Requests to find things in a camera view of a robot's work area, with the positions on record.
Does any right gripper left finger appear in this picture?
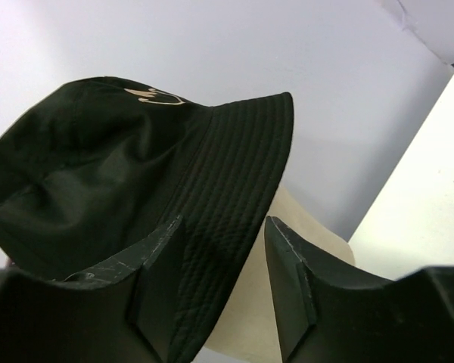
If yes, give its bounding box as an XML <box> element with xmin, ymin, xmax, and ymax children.
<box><xmin>0</xmin><ymin>217</ymin><xmax>185</xmax><ymax>362</ymax></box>

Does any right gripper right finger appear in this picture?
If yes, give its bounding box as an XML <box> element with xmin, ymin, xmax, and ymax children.
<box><xmin>264</xmin><ymin>217</ymin><xmax>454</xmax><ymax>362</ymax></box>

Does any black bucket hat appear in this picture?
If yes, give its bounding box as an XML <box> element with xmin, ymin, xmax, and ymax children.
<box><xmin>0</xmin><ymin>76</ymin><xmax>294</xmax><ymax>362</ymax></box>

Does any beige mannequin head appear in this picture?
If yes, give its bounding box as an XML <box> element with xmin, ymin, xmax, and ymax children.
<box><xmin>204</xmin><ymin>187</ymin><xmax>356</xmax><ymax>360</ymax></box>

